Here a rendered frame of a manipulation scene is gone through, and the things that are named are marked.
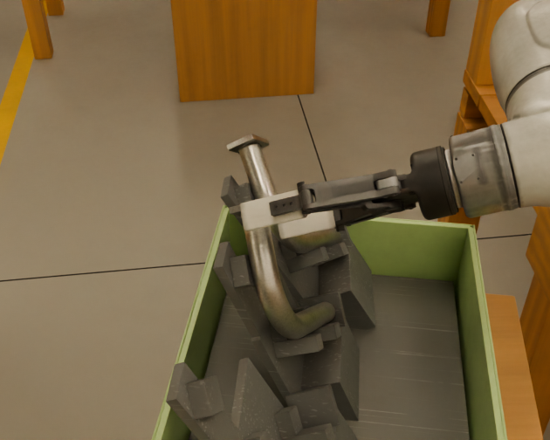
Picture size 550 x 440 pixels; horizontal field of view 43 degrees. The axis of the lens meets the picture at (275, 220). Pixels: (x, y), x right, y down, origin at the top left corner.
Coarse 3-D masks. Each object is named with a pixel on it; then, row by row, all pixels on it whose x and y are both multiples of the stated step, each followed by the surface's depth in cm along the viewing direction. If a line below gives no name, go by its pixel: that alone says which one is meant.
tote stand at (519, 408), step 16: (496, 304) 123; (512, 304) 123; (496, 320) 120; (512, 320) 120; (496, 336) 117; (512, 336) 117; (496, 352) 114; (512, 352) 114; (512, 368) 112; (528, 368) 112; (512, 384) 109; (528, 384) 109; (512, 400) 107; (528, 400) 107; (512, 416) 105; (528, 416) 105; (512, 432) 102; (528, 432) 102
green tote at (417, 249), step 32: (224, 224) 114; (352, 224) 115; (384, 224) 114; (416, 224) 113; (448, 224) 113; (384, 256) 118; (416, 256) 118; (448, 256) 117; (480, 288) 102; (192, 320) 97; (480, 320) 97; (192, 352) 96; (480, 352) 95; (480, 384) 94; (160, 416) 84; (480, 416) 92
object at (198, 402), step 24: (240, 360) 82; (192, 384) 67; (216, 384) 68; (240, 384) 79; (264, 384) 84; (192, 408) 67; (216, 408) 67; (240, 408) 77; (264, 408) 82; (216, 432) 70; (240, 432) 75; (336, 432) 86
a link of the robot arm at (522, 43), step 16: (528, 0) 81; (544, 0) 80; (512, 16) 80; (528, 16) 78; (544, 16) 76; (496, 32) 82; (512, 32) 78; (528, 32) 76; (544, 32) 75; (496, 48) 80; (512, 48) 77; (528, 48) 75; (544, 48) 74; (496, 64) 79; (512, 64) 76; (528, 64) 74; (544, 64) 73; (496, 80) 79; (512, 80) 75
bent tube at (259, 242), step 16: (256, 240) 79; (256, 256) 79; (272, 256) 79; (256, 272) 79; (272, 272) 79; (256, 288) 80; (272, 288) 79; (272, 304) 79; (288, 304) 81; (320, 304) 98; (272, 320) 80; (288, 320) 81; (304, 320) 85; (320, 320) 92; (288, 336) 83
